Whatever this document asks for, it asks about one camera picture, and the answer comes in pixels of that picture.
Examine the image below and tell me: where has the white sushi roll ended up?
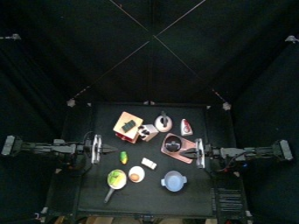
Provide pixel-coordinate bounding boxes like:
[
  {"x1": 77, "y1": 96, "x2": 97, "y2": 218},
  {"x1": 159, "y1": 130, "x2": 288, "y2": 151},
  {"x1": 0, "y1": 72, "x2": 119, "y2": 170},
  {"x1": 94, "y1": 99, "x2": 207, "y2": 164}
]
[{"x1": 141, "y1": 157, "x2": 159, "y2": 171}]

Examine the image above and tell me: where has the wooden cutting board red base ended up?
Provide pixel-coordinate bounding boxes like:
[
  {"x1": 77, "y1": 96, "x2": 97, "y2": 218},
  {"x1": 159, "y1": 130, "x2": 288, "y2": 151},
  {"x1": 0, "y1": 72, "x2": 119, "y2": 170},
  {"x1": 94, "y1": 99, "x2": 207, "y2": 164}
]
[{"x1": 113, "y1": 111, "x2": 146, "y2": 144}]

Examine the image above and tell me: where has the black jar on coaster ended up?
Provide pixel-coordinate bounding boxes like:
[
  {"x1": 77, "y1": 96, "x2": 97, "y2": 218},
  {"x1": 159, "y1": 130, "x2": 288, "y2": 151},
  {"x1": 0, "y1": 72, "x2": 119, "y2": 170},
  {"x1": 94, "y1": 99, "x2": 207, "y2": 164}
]
[{"x1": 161, "y1": 132, "x2": 198, "y2": 165}]

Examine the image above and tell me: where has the toy corn cob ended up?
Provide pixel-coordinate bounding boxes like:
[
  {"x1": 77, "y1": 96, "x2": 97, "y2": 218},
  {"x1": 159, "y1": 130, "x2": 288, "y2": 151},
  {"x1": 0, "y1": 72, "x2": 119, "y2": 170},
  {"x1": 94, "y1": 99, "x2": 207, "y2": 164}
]
[{"x1": 119, "y1": 150, "x2": 130, "y2": 165}]

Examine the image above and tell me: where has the toy pot with black lid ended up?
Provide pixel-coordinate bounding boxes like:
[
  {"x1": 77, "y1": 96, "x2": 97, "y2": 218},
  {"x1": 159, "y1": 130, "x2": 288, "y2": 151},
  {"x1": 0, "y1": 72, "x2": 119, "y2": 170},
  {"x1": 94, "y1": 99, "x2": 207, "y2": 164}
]
[{"x1": 163, "y1": 136, "x2": 183, "y2": 153}]

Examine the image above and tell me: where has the white red toy iron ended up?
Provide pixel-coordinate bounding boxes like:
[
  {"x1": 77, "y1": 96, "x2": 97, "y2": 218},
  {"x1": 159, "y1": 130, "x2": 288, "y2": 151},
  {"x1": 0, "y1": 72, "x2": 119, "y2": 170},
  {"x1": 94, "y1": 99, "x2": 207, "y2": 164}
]
[{"x1": 179, "y1": 118, "x2": 194, "y2": 137}]

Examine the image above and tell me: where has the green toy vegetable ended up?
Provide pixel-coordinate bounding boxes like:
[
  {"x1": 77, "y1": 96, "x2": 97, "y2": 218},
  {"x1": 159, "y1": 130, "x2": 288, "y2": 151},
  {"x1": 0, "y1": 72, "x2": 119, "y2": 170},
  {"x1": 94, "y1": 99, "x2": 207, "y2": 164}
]
[{"x1": 109, "y1": 171, "x2": 126, "y2": 186}]

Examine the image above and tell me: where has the blue toy pot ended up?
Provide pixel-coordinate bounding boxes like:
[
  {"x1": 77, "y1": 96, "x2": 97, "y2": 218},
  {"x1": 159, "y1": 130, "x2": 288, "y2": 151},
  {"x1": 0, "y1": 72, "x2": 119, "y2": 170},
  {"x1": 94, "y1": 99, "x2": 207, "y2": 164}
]
[{"x1": 161, "y1": 170, "x2": 189, "y2": 193}]

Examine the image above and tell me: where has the toy frying pan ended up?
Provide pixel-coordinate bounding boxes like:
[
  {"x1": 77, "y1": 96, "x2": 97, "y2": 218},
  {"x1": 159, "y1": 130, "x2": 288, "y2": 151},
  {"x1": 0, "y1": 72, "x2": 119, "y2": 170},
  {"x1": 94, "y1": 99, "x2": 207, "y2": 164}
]
[{"x1": 103, "y1": 169, "x2": 129, "y2": 204}]

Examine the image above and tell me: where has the white toy knife block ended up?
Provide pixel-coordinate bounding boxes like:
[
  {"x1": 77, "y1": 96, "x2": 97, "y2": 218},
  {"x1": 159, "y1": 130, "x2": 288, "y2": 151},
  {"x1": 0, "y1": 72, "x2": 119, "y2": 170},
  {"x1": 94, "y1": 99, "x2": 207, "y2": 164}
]
[{"x1": 138, "y1": 123, "x2": 161, "y2": 143}]

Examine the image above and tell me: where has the white printed label sheet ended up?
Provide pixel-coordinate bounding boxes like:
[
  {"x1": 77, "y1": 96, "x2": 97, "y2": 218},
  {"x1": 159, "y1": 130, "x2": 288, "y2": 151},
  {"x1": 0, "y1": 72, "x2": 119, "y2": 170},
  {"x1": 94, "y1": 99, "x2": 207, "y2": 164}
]
[{"x1": 217, "y1": 187, "x2": 246, "y2": 214}]

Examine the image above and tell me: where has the white toy kettle grey handle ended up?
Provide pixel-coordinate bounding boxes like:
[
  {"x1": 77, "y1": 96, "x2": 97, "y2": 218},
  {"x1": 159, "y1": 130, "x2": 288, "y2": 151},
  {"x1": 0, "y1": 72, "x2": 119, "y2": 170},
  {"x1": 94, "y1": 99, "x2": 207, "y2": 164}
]
[{"x1": 154, "y1": 110, "x2": 174, "y2": 133}]

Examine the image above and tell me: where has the thin frame cord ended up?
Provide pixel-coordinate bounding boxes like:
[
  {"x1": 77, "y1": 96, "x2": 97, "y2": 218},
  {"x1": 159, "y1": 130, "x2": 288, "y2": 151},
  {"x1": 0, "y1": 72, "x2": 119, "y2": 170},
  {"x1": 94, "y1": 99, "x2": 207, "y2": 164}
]
[
  {"x1": 71, "y1": 0, "x2": 207, "y2": 102},
  {"x1": 107, "y1": 0, "x2": 230, "y2": 106}
]

